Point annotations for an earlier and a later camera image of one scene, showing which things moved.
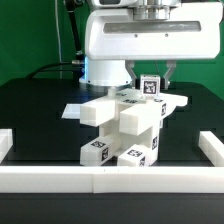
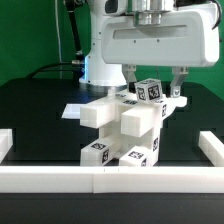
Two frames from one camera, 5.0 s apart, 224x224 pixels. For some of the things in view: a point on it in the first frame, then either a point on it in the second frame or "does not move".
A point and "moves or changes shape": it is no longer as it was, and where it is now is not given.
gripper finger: x=164 y=81 → x=178 y=73
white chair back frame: x=134 y=112 does not move
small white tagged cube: x=98 y=151 does not move
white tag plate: x=72 y=111 does not move
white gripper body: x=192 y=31 does not move
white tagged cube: x=150 y=85 moves or changes shape
